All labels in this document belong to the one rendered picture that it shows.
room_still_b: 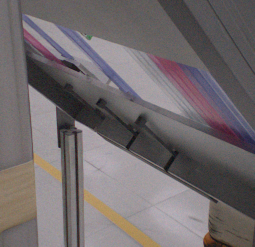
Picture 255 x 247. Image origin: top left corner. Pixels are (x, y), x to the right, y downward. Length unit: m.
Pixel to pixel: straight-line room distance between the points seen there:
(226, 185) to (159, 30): 0.44
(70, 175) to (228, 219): 0.63
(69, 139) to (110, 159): 1.28
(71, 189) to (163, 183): 1.06
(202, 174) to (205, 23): 0.59
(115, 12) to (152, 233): 1.50
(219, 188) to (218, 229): 0.84
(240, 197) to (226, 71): 0.52
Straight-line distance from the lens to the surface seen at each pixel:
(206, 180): 0.80
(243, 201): 0.76
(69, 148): 1.11
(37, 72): 0.98
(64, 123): 1.12
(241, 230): 1.58
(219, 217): 1.59
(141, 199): 2.05
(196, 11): 0.22
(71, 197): 1.17
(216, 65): 0.26
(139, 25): 0.40
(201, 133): 0.61
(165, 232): 1.86
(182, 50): 0.39
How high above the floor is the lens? 1.09
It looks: 22 degrees down
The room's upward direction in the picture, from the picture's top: 1 degrees clockwise
